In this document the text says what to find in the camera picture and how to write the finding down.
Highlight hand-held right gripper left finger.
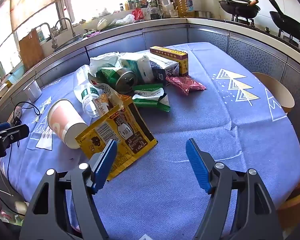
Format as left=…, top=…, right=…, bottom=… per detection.
left=19, top=139, right=118, bottom=240

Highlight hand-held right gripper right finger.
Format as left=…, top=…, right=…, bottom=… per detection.
left=185, top=138, right=284, bottom=240

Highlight yellow snack wrapper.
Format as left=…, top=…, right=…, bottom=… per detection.
left=75, top=90, right=158, bottom=182

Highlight dark white drink carton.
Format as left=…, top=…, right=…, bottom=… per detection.
left=147, top=55, right=181, bottom=85

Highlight white power strip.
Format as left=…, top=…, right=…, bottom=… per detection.
left=12, top=106, right=23, bottom=126

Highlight white mug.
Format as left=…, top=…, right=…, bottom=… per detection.
left=26, top=80, right=42, bottom=102

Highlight blue printed tablecloth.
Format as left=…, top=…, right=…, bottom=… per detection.
left=0, top=42, right=300, bottom=240

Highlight pink paper cup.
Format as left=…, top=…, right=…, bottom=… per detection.
left=47, top=98, right=88, bottom=148

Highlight clear plastic water bottle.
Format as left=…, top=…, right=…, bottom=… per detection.
left=74, top=85, right=110, bottom=118

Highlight green white wrapper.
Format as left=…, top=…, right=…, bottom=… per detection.
left=132, top=84, right=171, bottom=112

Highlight red snack packet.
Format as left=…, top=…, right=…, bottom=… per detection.
left=165, top=75, right=207, bottom=96

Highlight green drink can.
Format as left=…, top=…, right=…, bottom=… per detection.
left=96, top=67, right=138, bottom=93

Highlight wooden cutting board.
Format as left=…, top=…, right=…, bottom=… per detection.
left=18, top=29, right=45, bottom=70

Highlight yellow maroon cardboard box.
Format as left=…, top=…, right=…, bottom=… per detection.
left=149, top=46, right=189, bottom=77

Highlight white green soft packet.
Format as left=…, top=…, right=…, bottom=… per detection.
left=119, top=52, right=155, bottom=84

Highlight white plastic bag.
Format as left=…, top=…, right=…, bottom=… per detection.
left=74, top=52, right=124, bottom=100

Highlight wooden chair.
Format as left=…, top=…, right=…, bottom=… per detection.
left=251, top=72, right=295, bottom=113
left=275, top=177, right=300, bottom=233

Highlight kitchen sink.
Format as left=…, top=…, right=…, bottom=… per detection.
left=54, top=34, right=84, bottom=52

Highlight curved metal faucet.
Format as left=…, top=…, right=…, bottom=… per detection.
left=54, top=17, right=76, bottom=38

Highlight grey kitchen counter cabinets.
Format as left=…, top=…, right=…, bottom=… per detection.
left=0, top=17, right=300, bottom=155

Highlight white bag of vegetables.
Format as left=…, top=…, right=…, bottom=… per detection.
left=97, top=14, right=135, bottom=29

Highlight red plastic bag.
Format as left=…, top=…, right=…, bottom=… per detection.
left=132, top=8, right=144, bottom=20

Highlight gas stove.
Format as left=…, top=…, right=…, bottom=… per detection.
left=224, top=14, right=300, bottom=53

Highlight yellow cooking oil bottle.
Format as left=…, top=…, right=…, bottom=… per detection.
left=176, top=0, right=193, bottom=18

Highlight row of condiment bottles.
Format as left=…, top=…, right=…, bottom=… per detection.
left=119, top=0, right=163, bottom=20

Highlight white plastic jug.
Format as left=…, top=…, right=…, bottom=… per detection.
left=159, top=0, right=174, bottom=18

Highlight black wok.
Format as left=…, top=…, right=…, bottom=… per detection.
left=209, top=0, right=261, bottom=19

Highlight black frying pan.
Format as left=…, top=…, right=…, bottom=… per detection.
left=267, top=0, right=300, bottom=43

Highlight black cable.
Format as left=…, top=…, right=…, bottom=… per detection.
left=5, top=101, right=40, bottom=180

